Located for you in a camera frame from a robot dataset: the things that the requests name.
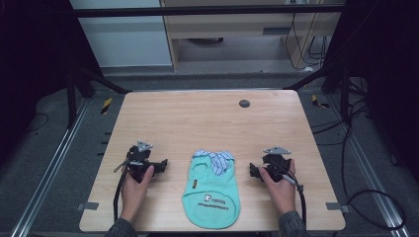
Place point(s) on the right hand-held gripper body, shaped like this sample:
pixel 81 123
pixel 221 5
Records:
pixel 276 163

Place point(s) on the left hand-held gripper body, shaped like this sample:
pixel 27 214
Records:
pixel 140 158

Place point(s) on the mint green pet shirt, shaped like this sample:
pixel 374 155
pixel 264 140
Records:
pixel 210 194

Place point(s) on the person's right hand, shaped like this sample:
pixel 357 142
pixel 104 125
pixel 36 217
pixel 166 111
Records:
pixel 280 194

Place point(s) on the person's left hand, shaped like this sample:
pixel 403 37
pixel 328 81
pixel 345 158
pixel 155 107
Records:
pixel 133 194

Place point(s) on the black and yellow tape strip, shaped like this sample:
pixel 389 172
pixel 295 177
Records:
pixel 318 102
pixel 106 106

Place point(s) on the grey round table grommet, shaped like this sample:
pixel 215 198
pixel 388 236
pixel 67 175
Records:
pixel 244 103

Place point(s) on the black metal stand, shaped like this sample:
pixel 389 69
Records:
pixel 71 98
pixel 344 95

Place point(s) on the white plug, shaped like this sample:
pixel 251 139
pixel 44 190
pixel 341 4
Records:
pixel 308 69

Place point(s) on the white cabinet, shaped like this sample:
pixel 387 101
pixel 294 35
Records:
pixel 125 42

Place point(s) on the black curtain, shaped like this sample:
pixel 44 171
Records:
pixel 29 65
pixel 388 82

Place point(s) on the black horizontal metal bar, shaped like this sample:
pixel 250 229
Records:
pixel 204 11

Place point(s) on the grey metal table bracket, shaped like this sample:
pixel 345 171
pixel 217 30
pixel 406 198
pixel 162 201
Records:
pixel 336 207
pixel 88 206

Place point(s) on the aluminium floor rail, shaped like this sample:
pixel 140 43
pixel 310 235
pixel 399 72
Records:
pixel 49 168
pixel 372 177

